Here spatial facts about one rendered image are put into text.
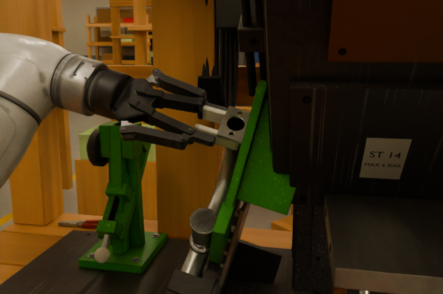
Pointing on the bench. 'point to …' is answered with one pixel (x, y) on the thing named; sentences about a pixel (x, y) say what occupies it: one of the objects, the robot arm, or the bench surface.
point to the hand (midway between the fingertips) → (221, 127)
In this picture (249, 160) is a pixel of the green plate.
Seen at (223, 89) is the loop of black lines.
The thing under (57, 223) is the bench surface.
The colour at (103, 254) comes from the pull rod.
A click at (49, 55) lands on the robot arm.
